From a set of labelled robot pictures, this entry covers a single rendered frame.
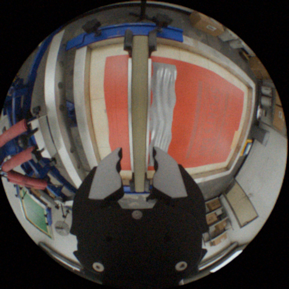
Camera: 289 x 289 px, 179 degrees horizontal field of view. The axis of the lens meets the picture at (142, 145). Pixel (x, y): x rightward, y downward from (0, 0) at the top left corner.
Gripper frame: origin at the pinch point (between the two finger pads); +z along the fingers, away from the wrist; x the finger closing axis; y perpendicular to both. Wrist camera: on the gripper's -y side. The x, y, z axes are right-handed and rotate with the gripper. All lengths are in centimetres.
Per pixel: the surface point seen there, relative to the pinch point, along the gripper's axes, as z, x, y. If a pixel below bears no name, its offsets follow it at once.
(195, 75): 16.5, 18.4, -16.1
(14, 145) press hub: 5, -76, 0
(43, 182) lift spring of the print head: 6, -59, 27
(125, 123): 16.5, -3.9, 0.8
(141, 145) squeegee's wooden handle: 6.0, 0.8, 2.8
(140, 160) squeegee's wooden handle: 5.9, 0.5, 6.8
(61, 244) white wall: -102, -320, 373
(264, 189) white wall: -36, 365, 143
